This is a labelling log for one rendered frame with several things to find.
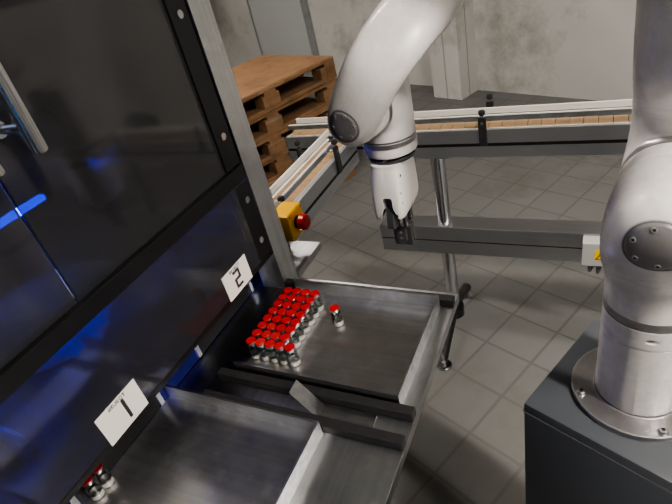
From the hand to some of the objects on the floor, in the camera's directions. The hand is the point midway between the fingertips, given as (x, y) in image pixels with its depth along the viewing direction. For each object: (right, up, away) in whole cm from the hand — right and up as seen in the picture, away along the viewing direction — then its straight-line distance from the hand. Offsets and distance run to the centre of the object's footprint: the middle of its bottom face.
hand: (404, 232), depth 89 cm
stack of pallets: (-62, +35, +278) cm, 287 cm away
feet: (+40, -36, +132) cm, 143 cm away
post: (-7, -81, +84) cm, 117 cm away
